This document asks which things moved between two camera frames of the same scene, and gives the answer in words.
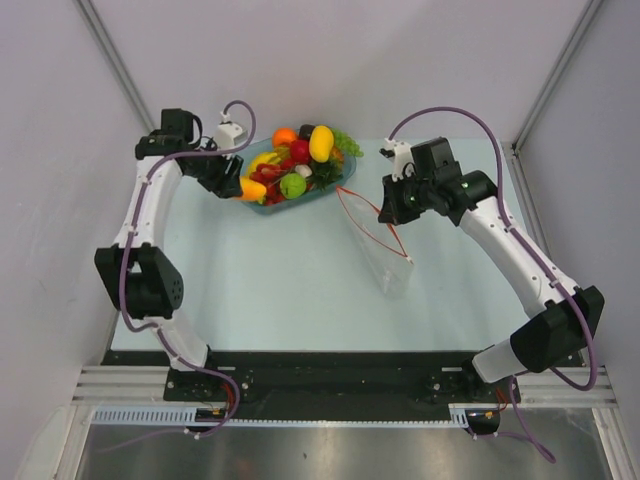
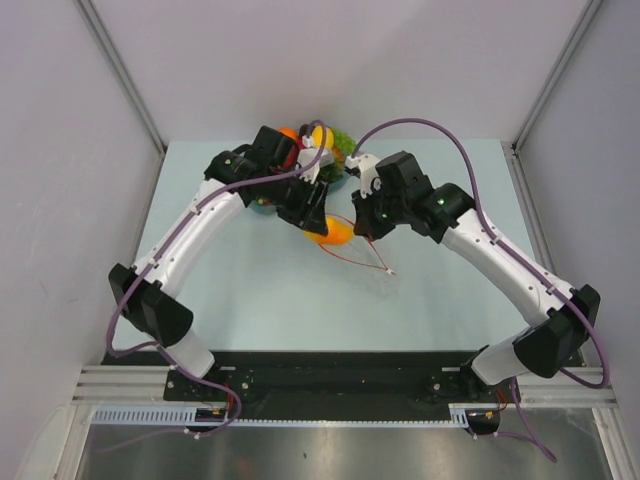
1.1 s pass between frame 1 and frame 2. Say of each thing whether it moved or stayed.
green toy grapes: stayed
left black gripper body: moved
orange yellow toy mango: moved
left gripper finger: moved
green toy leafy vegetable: stayed
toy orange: stayed
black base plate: stayed
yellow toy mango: stayed
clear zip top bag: moved
